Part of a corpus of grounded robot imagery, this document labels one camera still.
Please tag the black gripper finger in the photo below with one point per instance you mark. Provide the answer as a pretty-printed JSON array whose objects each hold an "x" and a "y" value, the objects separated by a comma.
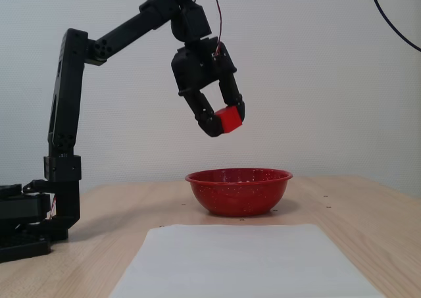
[
  {"x": 234, "y": 92},
  {"x": 204, "y": 114}
]

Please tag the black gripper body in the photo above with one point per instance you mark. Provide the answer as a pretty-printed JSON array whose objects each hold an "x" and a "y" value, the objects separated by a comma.
[{"x": 200, "y": 68}]

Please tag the red cube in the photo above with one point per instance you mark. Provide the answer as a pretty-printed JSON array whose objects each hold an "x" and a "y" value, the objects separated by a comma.
[{"x": 232, "y": 118}]

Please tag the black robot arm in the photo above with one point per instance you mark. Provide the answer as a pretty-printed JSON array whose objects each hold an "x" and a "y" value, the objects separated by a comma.
[{"x": 69, "y": 97}]

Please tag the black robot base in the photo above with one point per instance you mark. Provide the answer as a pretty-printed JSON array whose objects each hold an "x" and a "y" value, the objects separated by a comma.
[{"x": 19, "y": 212}]

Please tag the red speckled bowl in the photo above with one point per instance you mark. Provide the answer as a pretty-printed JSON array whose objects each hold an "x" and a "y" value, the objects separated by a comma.
[{"x": 237, "y": 196}]

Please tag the white paper sheet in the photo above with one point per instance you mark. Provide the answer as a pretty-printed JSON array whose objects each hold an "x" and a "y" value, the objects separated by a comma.
[{"x": 230, "y": 262}]

